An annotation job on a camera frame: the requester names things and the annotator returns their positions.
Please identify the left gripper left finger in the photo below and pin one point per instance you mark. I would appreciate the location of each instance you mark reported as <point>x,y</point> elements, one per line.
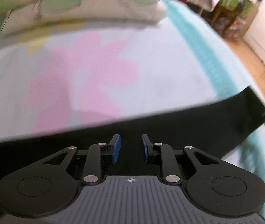
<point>115,146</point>

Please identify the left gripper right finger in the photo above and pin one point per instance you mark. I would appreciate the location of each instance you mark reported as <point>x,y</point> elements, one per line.
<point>148,148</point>

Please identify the black pants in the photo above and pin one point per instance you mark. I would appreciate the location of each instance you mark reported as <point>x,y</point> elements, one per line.
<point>215,128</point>

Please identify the floral bed blanket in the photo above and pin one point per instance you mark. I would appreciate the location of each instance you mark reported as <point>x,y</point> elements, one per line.
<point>97,73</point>

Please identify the wooden chair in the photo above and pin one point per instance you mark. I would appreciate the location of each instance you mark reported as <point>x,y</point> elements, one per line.
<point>227,23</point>

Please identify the folded leaf-pattern quilt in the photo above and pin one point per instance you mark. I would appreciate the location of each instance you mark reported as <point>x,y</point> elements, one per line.
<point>23,14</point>

